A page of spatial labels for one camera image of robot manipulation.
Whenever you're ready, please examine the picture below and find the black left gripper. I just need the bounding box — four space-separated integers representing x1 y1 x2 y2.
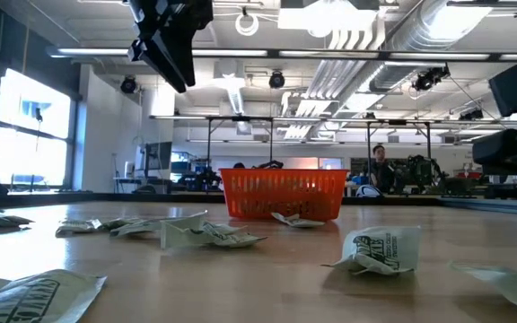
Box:
127 0 215 94

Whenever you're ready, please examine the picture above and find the orange plastic basket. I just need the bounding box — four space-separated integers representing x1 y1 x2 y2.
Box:
219 168 350 223

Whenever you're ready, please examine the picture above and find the black spotlight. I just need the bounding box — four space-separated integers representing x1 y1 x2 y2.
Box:
267 69 286 90
119 74 138 95

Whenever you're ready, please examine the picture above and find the black track light cluster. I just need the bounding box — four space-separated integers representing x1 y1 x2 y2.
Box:
411 64 451 92

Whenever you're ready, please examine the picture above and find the black computer monitor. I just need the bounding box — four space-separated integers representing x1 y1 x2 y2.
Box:
144 141 174 180

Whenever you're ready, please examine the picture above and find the person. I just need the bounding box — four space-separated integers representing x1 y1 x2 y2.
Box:
362 144 399 194

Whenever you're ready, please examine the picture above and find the blue white ball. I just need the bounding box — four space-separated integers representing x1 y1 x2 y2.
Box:
355 183 383 199

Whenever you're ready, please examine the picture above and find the white light panel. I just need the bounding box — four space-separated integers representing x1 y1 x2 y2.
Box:
277 6 379 33

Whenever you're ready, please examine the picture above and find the long fluorescent light rail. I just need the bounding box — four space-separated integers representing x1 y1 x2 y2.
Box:
46 44 517 63

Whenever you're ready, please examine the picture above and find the white cable coil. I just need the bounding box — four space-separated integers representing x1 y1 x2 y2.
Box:
234 12 260 37

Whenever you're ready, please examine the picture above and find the black metal rig frame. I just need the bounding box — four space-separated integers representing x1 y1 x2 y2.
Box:
149 114 506 171

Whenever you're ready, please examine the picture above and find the silver ventilation duct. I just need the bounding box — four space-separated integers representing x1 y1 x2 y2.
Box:
337 0 495 116

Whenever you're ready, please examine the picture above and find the black aluminium table frame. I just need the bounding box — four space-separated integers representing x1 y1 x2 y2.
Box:
0 168 517 216

